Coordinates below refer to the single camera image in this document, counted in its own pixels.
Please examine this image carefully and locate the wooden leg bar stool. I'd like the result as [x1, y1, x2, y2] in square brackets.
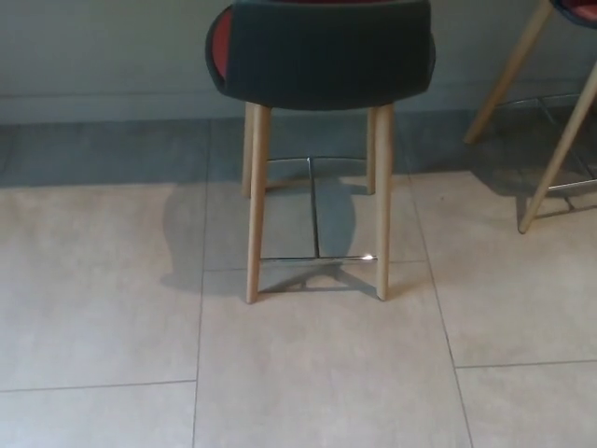
[464, 0, 597, 234]

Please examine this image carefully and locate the red seat grey shell stool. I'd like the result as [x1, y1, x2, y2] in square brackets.
[203, 0, 437, 305]

